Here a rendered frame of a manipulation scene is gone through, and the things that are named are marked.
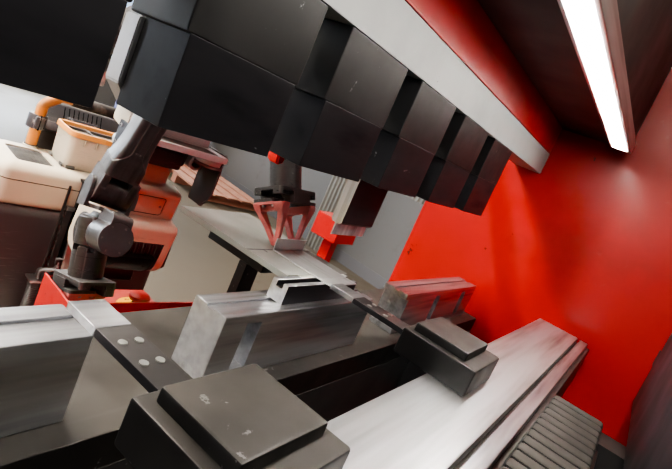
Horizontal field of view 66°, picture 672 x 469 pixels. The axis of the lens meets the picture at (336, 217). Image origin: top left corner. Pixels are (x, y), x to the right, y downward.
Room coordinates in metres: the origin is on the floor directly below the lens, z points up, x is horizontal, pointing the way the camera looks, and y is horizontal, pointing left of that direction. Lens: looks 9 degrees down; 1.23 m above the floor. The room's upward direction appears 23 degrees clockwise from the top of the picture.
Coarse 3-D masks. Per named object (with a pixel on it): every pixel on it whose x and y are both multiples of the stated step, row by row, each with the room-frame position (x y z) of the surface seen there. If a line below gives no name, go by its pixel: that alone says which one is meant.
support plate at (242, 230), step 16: (192, 208) 0.90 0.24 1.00; (208, 224) 0.85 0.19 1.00; (224, 224) 0.89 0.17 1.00; (240, 224) 0.93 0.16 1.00; (256, 224) 0.98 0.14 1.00; (240, 240) 0.83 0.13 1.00; (256, 240) 0.87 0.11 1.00; (256, 256) 0.79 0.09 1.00; (272, 256) 0.82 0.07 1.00; (288, 272) 0.77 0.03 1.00; (304, 272) 0.81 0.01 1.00
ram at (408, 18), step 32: (352, 0) 0.57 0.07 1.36; (384, 0) 0.62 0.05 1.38; (416, 0) 0.67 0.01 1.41; (448, 0) 0.74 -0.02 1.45; (384, 32) 0.64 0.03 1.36; (416, 32) 0.70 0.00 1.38; (448, 32) 0.77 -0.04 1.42; (480, 32) 0.86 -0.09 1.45; (416, 64) 0.73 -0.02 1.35; (448, 64) 0.81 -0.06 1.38; (480, 64) 0.90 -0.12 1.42; (512, 64) 1.02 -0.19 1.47; (448, 96) 0.85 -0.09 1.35; (480, 96) 0.96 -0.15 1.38; (512, 96) 1.09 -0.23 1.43; (512, 128) 1.17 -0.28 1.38; (544, 128) 1.38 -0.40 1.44; (512, 160) 1.49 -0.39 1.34; (544, 160) 1.51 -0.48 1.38
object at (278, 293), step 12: (288, 276) 0.75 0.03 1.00; (276, 288) 0.72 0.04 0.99; (288, 288) 0.71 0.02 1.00; (300, 288) 0.74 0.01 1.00; (312, 288) 0.77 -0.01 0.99; (324, 288) 0.80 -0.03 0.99; (276, 300) 0.72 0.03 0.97; (288, 300) 0.72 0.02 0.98; (300, 300) 0.75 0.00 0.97; (312, 300) 0.78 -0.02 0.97
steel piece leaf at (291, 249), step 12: (276, 240) 0.86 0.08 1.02; (288, 240) 0.88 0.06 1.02; (300, 240) 0.91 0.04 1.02; (288, 252) 0.88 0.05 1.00; (300, 252) 0.91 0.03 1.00; (300, 264) 0.84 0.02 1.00; (312, 264) 0.87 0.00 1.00; (324, 264) 0.90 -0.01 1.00; (324, 276) 0.83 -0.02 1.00; (336, 276) 0.86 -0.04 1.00
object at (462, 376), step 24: (336, 288) 0.79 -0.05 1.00; (384, 312) 0.76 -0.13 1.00; (408, 336) 0.67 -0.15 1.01; (432, 336) 0.67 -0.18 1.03; (456, 336) 0.69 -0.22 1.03; (408, 360) 0.67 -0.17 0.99; (432, 360) 0.65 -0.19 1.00; (456, 360) 0.64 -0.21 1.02; (480, 360) 0.68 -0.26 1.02; (456, 384) 0.63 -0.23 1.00; (480, 384) 0.69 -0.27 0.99
